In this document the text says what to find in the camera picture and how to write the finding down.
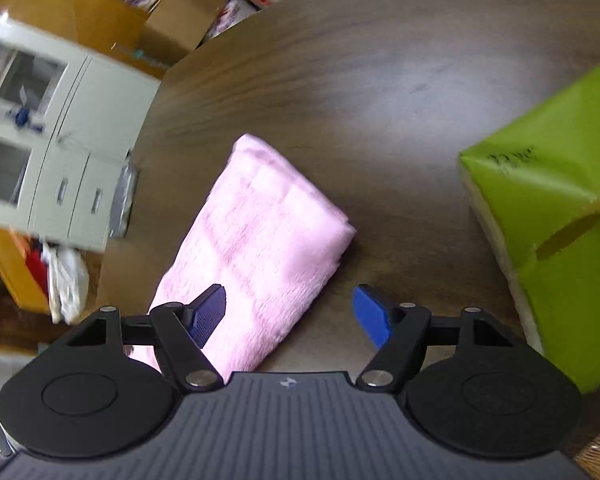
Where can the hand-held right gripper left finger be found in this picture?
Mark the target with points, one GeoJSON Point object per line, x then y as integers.
{"type": "Point", "coordinates": [210, 310]}

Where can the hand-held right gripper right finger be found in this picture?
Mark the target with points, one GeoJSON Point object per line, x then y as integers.
{"type": "Point", "coordinates": [372, 317]}

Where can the pink towel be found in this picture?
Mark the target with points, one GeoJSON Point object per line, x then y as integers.
{"type": "Point", "coordinates": [260, 240]}

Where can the grey glasses case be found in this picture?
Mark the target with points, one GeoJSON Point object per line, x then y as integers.
{"type": "Point", "coordinates": [122, 205]}

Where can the white plastic bag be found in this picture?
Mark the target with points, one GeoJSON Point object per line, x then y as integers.
{"type": "Point", "coordinates": [72, 280]}

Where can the red bag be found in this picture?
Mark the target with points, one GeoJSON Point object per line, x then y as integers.
{"type": "Point", "coordinates": [36, 270]}

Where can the white metal filing cabinet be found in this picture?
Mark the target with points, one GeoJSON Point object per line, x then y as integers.
{"type": "Point", "coordinates": [95, 125]}

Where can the green tissue pack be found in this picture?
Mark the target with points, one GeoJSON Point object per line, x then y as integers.
{"type": "Point", "coordinates": [555, 185]}

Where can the brown cardboard box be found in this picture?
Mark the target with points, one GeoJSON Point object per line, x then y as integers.
{"type": "Point", "coordinates": [180, 20]}

